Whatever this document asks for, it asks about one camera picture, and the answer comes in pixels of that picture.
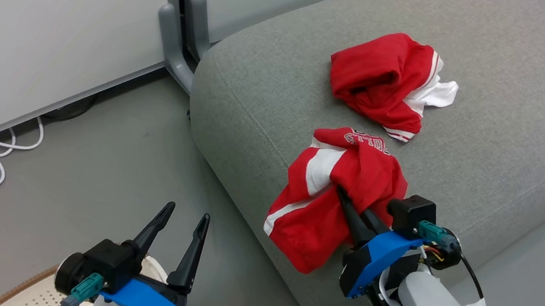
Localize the grey fabric sofa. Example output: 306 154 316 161
161 0 545 306

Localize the black cable teal plug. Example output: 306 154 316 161
58 268 106 306
407 220 504 306

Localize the grey partition foot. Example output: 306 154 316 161
182 0 219 63
148 2 204 95

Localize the wide white partition panel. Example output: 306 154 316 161
0 0 188 192

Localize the right black cable teal plug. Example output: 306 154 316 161
407 220 504 306

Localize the white perforated laundry basket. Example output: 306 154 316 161
0 235 172 306

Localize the left black cable teal plug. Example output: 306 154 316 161
58 268 106 306

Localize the black floor cable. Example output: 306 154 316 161
42 86 100 126

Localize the red white printed jersey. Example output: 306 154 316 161
258 118 416 287

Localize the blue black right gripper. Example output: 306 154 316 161
321 185 432 306

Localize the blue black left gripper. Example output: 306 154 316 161
98 194 212 306

